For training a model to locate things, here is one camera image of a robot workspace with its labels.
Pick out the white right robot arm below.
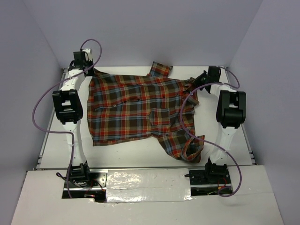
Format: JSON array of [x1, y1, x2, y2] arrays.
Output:
[[194, 66, 246, 166]]

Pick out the plaid long sleeve shirt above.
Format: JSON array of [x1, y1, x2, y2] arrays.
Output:
[[87, 62, 204, 163]]

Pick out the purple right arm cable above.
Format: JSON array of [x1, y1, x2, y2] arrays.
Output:
[[179, 67, 243, 201]]

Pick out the aluminium table frame rail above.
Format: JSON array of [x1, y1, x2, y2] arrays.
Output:
[[224, 66, 256, 165]]

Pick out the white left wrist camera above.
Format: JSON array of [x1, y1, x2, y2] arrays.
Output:
[[82, 48, 93, 61]]

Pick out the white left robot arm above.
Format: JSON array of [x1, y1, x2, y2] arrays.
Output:
[[52, 48, 94, 166]]

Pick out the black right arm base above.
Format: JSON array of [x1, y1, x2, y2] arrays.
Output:
[[185, 158, 231, 185]]

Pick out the glossy white tape patch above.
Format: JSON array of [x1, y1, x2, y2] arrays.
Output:
[[106, 168, 192, 203]]

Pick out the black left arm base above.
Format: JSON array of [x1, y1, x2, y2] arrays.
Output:
[[56, 162, 107, 189]]

